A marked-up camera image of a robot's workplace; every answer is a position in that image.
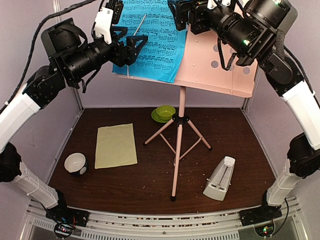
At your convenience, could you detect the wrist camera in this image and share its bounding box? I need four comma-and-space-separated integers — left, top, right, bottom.
207, 0, 236, 11
91, 0, 124, 45

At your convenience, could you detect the left frame post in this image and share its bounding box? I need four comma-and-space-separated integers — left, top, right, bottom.
52, 0, 84, 112

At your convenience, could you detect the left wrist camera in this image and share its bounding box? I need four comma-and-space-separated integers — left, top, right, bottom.
91, 0, 124, 45

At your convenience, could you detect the blue sheet music paper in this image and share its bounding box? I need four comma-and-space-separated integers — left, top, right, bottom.
112, 0, 187, 84

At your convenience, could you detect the green bowl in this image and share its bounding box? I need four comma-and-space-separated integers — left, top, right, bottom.
156, 105, 176, 121

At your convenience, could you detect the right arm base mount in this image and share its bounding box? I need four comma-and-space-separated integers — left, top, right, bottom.
239, 206, 282, 238

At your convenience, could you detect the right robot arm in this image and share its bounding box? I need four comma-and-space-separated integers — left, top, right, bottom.
167, 0, 320, 221

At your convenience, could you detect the grey metronome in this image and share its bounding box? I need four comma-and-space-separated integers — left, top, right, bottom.
203, 156, 236, 201

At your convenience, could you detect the frame post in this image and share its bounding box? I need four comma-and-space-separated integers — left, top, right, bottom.
52, 0, 84, 112
241, 66, 262, 114

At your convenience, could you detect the pink music stand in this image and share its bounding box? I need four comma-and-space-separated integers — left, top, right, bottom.
112, 0, 261, 202

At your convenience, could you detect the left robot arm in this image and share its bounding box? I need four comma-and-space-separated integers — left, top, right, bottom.
0, 18, 149, 222

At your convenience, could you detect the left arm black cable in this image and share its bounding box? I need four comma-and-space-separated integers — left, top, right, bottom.
0, 0, 98, 113

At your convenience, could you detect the yellow paper sheet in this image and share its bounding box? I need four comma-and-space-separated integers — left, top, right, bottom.
94, 123, 138, 169

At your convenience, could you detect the right frame post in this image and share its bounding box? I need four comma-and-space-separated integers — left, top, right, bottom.
241, 66, 262, 114

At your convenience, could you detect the aluminium front rail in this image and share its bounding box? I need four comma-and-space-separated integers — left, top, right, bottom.
24, 197, 308, 240

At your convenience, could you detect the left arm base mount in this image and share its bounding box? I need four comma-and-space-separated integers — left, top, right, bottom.
44, 207, 90, 239

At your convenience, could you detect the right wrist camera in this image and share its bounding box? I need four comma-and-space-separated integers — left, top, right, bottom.
207, 0, 236, 11

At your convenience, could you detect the white bowl dark outside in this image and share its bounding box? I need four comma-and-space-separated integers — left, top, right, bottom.
64, 152, 88, 177

